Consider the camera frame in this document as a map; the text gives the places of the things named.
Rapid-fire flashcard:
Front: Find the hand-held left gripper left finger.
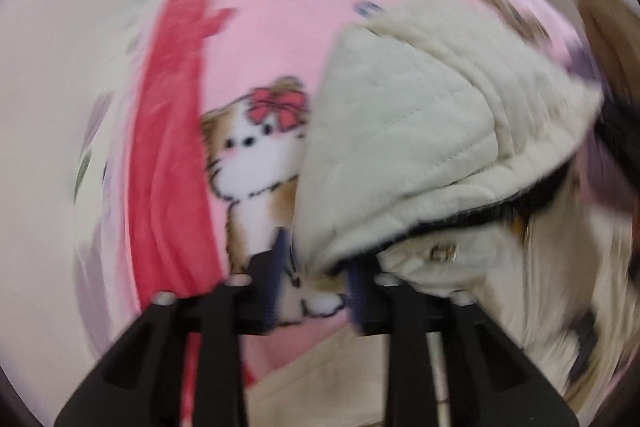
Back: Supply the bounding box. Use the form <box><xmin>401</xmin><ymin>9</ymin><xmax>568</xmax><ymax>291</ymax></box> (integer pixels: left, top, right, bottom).
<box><xmin>52</xmin><ymin>228</ymin><xmax>294</xmax><ymax>427</ymax></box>

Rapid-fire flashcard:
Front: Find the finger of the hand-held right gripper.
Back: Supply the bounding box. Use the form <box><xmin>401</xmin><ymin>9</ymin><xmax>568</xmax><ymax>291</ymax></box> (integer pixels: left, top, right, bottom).
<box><xmin>594</xmin><ymin>104</ymin><xmax>640</xmax><ymax>170</ymax></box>

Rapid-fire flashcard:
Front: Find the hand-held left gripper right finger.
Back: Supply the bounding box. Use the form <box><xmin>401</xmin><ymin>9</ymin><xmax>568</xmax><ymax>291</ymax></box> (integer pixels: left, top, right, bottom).
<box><xmin>349</xmin><ymin>257</ymin><xmax>581</xmax><ymax>427</ymax></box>

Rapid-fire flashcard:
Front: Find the cream quilted jacket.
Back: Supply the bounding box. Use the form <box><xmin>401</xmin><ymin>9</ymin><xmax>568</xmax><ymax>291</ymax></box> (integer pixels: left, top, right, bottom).
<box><xmin>245</xmin><ymin>0</ymin><xmax>636</xmax><ymax>427</ymax></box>

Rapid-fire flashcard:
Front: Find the mauve garment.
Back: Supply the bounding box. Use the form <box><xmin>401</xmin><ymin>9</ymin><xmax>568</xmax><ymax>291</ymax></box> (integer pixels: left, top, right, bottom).
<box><xmin>565</xmin><ymin>42</ymin><xmax>637</xmax><ymax>218</ymax></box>

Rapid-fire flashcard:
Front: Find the pink printed blanket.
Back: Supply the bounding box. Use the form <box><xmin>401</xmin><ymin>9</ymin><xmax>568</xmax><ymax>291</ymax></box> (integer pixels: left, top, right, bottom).
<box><xmin>75</xmin><ymin>0</ymin><xmax>601</xmax><ymax>427</ymax></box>

